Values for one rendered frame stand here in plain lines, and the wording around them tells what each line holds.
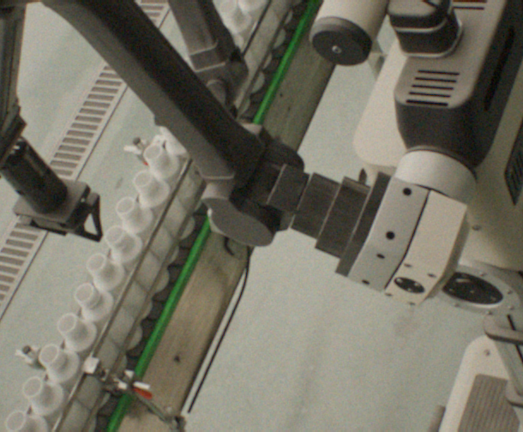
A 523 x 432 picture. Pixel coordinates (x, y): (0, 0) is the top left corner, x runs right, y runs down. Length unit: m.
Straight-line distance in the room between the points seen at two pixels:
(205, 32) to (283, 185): 0.44
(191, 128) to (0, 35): 0.22
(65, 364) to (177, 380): 0.28
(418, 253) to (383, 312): 1.84
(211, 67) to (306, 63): 0.72
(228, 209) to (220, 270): 0.90
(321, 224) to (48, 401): 0.76
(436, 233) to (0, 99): 0.51
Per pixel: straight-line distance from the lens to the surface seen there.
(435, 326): 2.91
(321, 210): 1.17
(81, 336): 1.82
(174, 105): 1.09
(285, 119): 2.21
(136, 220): 1.90
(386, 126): 1.33
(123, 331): 1.89
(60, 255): 3.57
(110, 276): 1.86
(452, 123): 1.20
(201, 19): 1.56
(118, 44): 1.05
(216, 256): 2.05
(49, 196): 1.47
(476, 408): 2.49
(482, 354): 2.54
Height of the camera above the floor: 2.49
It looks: 49 degrees down
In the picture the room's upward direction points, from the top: 34 degrees counter-clockwise
